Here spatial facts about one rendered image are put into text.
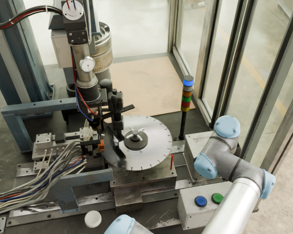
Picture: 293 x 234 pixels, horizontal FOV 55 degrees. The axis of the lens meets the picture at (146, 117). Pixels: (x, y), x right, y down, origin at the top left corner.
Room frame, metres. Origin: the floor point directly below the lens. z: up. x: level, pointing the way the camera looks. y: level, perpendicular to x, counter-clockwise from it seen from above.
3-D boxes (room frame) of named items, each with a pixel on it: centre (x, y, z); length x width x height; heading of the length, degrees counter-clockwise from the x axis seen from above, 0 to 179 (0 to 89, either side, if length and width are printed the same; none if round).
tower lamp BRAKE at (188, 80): (1.02, -0.19, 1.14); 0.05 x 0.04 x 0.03; 10
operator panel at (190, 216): (0.58, -0.28, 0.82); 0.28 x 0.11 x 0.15; 100
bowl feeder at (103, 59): (1.56, 0.36, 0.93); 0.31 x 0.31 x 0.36
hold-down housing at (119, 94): (0.79, 0.12, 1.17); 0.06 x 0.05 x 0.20; 91
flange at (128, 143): (0.83, 0.05, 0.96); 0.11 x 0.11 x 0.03
